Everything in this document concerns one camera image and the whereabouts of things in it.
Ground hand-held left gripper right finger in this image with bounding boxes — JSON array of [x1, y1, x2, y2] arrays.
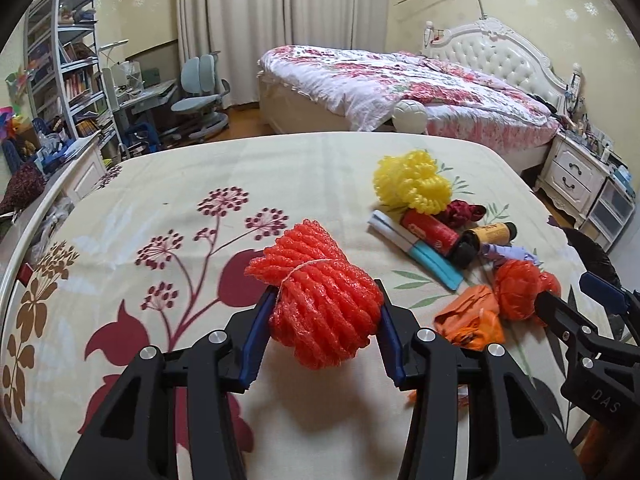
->
[[372, 279, 586, 480]]

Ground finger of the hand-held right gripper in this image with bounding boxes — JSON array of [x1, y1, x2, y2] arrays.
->
[[532, 290, 602, 361], [580, 271, 640, 346]]

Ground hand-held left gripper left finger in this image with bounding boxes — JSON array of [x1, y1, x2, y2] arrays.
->
[[60, 287, 281, 480]]

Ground black trash bin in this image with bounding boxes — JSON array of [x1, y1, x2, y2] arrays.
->
[[562, 227, 617, 286]]

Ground red plastic bag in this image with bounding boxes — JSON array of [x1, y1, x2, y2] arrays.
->
[[492, 259, 562, 328]]

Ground orange plastic bag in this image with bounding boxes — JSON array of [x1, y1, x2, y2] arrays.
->
[[432, 284, 506, 352]]

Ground purple glove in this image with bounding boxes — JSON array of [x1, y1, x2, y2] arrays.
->
[[480, 242, 543, 267]]

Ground red foam net bundle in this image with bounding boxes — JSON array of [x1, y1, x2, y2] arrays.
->
[[244, 219, 385, 371]]

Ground white and blue paper packet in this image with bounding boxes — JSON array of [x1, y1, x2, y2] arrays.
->
[[367, 210, 466, 292]]

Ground dark red cloth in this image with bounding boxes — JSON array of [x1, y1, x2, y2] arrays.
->
[[434, 200, 487, 228]]

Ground yellow foam net bundle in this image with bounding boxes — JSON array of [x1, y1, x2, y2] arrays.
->
[[372, 149, 453, 216]]

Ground person's right forearm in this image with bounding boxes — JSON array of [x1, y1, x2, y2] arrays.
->
[[580, 417, 621, 480]]

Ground clear plastic drawer unit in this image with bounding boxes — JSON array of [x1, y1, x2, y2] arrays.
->
[[587, 177, 636, 253]]

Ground amber bottle with black cap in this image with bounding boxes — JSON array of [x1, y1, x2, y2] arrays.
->
[[465, 221, 517, 251]]

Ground white nightstand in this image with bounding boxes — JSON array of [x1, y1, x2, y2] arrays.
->
[[534, 132, 613, 228]]

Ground red bottle with black cap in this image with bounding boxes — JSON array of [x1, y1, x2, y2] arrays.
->
[[400, 208, 478, 268]]

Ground clutter of small bottles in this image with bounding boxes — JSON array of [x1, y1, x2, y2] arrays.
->
[[560, 102, 616, 153]]

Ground cream floral bedsheet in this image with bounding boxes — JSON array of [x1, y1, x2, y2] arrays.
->
[[0, 132, 626, 480]]

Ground white ball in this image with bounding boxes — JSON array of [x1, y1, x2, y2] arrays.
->
[[391, 100, 428, 135]]

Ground blue crate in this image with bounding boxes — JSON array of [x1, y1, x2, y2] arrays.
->
[[125, 122, 163, 158]]

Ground white low cabinet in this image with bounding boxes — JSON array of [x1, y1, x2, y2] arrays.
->
[[45, 135, 108, 206]]

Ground white bed with tufted headboard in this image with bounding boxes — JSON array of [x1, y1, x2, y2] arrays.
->
[[257, 15, 576, 176]]

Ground grey desk chair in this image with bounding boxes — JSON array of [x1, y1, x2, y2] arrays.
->
[[170, 51, 232, 142]]

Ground grey study desk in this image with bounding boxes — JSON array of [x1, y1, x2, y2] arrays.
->
[[107, 80, 178, 153]]

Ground pink floral quilt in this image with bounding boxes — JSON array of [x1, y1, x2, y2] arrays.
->
[[257, 45, 561, 148]]

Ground dark red knitted item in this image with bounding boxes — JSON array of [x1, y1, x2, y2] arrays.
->
[[0, 162, 46, 216]]

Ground white bookshelf with books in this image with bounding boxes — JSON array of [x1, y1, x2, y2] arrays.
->
[[22, 0, 118, 161]]

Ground beige curtains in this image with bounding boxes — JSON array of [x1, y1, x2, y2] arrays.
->
[[177, 0, 388, 111]]

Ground white desk lamp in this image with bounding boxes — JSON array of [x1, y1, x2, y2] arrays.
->
[[99, 39, 130, 68]]

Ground colourful pinwheel toys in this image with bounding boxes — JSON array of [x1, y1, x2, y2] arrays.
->
[[0, 67, 32, 141]]

